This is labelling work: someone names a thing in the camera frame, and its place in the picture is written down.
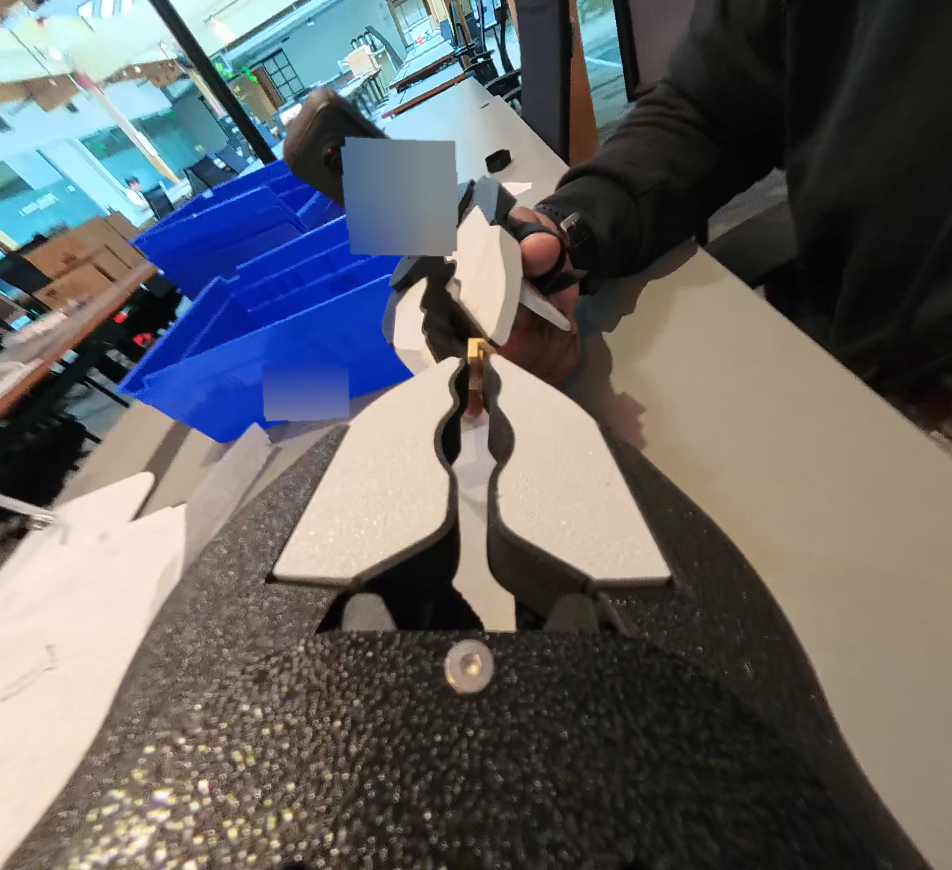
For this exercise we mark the small tan brick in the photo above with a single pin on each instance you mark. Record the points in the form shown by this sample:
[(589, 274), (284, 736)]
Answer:
[(476, 364)]

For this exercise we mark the black round cap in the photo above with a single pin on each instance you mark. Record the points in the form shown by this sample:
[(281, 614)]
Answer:
[(498, 160)]

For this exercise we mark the black wristwatch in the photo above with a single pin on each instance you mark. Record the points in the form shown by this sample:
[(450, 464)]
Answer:
[(576, 230)]

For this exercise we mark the grey desk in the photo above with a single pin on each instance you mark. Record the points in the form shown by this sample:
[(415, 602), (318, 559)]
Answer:
[(744, 439)]

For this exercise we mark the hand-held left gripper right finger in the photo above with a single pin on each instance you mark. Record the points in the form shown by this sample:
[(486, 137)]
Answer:
[(580, 498)]

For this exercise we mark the blue plastic bin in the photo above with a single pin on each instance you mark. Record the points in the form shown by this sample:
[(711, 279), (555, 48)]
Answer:
[(223, 364)]

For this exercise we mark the stack of cardboard boxes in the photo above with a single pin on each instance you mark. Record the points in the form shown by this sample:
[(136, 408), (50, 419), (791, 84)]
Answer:
[(82, 260)]

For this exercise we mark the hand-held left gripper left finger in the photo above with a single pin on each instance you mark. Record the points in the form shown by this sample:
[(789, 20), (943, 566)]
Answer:
[(372, 498)]

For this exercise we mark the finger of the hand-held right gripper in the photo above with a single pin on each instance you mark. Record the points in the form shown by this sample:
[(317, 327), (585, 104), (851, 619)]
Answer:
[(409, 327), (487, 275)]

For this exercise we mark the person's right forearm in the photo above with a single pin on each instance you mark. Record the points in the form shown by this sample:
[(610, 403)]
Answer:
[(654, 163)]

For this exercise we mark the white circle-print paper bag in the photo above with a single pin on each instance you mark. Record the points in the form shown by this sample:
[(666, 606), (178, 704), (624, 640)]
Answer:
[(74, 624)]

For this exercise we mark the stack of blue bins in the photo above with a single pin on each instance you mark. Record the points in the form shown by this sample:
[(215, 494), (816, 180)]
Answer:
[(238, 223)]

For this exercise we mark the person's right hand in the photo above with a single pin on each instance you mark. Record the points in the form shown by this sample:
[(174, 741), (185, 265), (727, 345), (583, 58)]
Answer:
[(547, 353)]

